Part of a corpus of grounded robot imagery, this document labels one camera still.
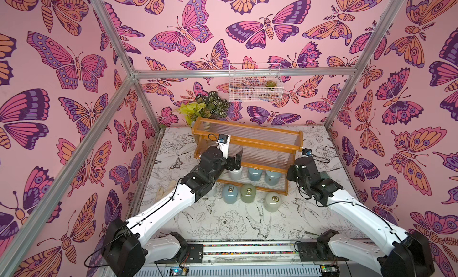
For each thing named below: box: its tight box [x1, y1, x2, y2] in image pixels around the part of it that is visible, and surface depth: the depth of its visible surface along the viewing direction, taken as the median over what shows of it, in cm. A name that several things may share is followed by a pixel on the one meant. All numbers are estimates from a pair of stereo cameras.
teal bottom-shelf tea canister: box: [247, 167, 263, 182], surface depth 92 cm
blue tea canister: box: [222, 183, 239, 205], surface depth 86 cm
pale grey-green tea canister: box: [263, 191, 283, 213], surface depth 82 cm
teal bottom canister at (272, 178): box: [264, 170, 283, 186], surface depth 90 cm
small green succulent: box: [264, 80, 278, 88], surface depth 94 cm
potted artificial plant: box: [177, 90, 231, 128], surface depth 102 cm
